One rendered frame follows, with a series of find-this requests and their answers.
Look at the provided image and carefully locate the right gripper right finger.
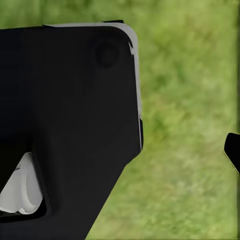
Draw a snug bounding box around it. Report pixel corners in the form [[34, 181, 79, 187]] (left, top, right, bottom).
[[224, 133, 240, 173]]

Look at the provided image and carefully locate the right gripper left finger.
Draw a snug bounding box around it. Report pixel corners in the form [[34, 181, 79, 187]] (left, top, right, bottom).
[[0, 133, 26, 192]]

